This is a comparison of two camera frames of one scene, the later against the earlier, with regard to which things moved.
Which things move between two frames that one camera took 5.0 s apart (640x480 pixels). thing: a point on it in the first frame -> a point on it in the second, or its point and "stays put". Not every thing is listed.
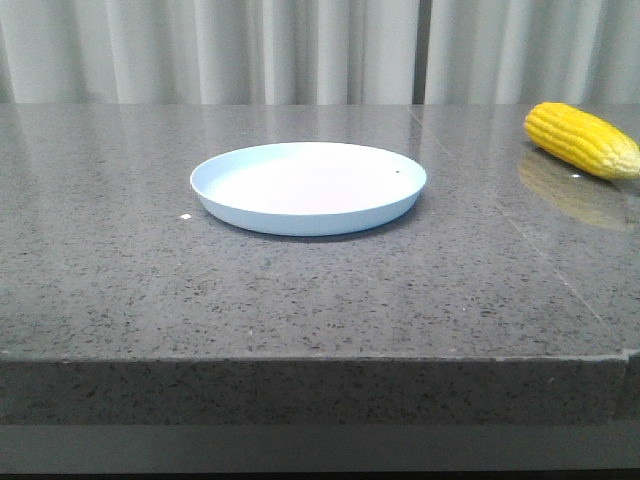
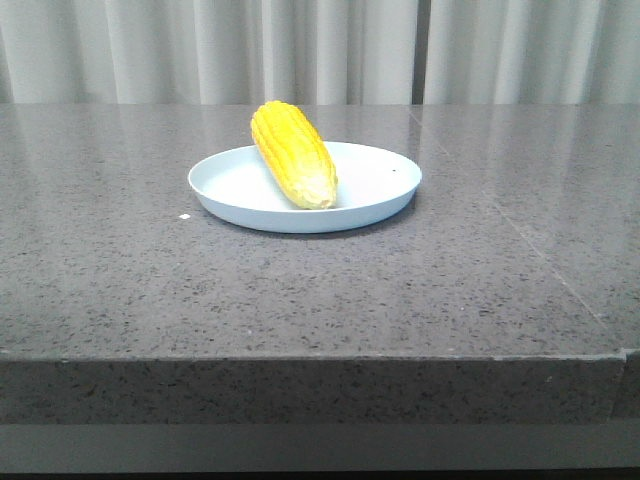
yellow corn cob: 582,141 -> 296,153
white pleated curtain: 319,51 stays put
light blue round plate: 309,188 stays put
